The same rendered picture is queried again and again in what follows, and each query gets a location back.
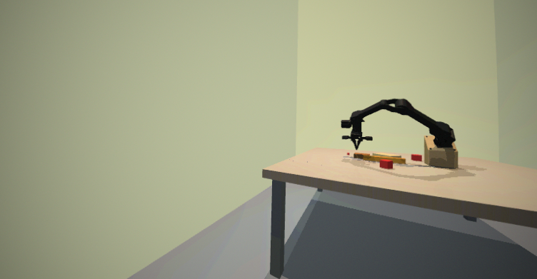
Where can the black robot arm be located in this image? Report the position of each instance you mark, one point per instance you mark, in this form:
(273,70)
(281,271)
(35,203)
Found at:
(444,136)

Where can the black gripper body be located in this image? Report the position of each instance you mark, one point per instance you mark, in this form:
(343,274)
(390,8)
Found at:
(368,138)

